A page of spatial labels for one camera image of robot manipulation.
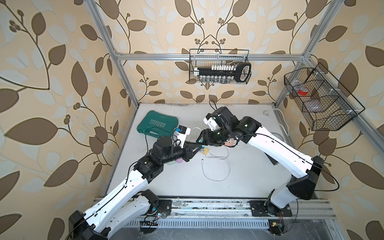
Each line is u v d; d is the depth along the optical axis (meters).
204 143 0.61
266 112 1.14
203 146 0.67
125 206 0.56
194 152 0.66
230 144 0.59
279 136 0.97
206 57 0.91
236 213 0.74
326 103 0.73
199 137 0.65
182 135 0.62
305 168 0.41
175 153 0.60
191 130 0.63
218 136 0.58
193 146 0.68
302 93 0.81
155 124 1.02
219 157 0.90
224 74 0.85
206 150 0.93
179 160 0.61
